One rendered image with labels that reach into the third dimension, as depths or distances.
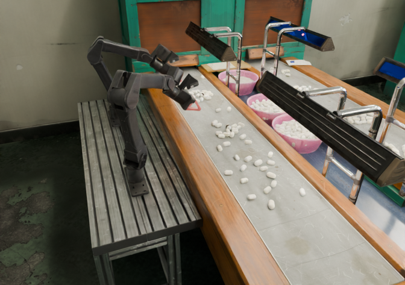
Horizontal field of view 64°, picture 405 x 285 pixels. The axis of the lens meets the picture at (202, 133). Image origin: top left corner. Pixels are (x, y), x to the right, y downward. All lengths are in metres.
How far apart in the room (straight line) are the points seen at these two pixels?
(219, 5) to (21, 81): 1.74
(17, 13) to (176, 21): 1.27
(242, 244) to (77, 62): 2.37
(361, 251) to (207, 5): 1.76
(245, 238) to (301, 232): 0.19
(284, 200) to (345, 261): 0.28
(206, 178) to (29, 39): 2.14
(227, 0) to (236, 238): 1.73
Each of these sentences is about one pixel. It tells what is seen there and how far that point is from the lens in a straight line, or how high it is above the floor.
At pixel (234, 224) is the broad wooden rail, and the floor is 0.76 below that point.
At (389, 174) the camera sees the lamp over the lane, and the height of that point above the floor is 1.08.
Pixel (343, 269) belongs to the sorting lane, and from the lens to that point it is 1.05.
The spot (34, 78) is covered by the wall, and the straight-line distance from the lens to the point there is 3.09.
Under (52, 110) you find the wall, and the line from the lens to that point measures 3.19.
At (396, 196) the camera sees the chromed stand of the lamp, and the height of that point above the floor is 0.70.
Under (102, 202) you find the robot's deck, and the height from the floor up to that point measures 0.67.
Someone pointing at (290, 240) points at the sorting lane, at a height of 0.74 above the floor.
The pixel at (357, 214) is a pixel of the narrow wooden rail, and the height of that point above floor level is 0.76.
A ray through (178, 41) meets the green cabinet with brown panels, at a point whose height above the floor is 0.95.
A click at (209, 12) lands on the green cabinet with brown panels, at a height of 1.13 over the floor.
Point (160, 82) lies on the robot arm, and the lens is 1.31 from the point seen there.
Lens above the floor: 1.51
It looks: 30 degrees down
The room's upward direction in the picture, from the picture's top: straight up
